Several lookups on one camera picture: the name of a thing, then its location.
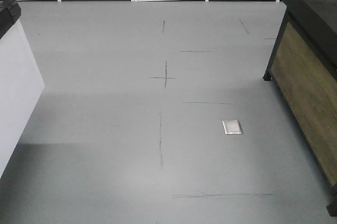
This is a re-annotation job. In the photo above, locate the metal floor plate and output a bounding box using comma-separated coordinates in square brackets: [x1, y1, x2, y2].
[222, 119, 243, 135]

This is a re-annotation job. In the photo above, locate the black wooden display stand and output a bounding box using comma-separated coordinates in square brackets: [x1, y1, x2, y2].
[263, 0, 337, 217]

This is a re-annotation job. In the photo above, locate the white chest freezer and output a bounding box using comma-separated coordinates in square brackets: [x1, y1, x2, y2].
[1, 0, 45, 172]

